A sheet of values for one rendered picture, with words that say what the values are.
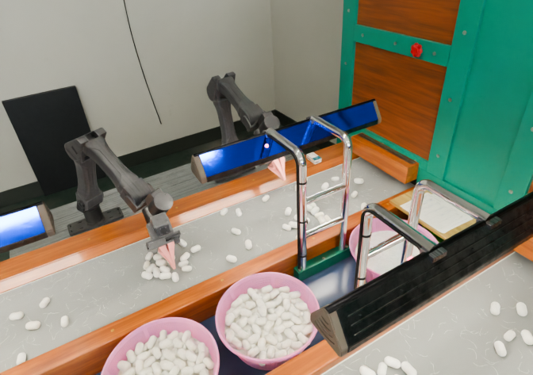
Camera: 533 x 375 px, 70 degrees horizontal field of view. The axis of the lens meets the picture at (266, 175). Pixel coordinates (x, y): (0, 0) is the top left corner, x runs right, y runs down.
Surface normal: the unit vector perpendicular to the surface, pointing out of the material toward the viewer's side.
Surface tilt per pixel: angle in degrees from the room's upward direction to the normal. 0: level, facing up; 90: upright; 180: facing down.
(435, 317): 0
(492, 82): 90
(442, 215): 0
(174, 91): 90
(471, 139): 90
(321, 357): 0
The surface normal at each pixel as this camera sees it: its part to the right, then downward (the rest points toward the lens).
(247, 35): 0.52, 0.44
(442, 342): -0.06, -0.84
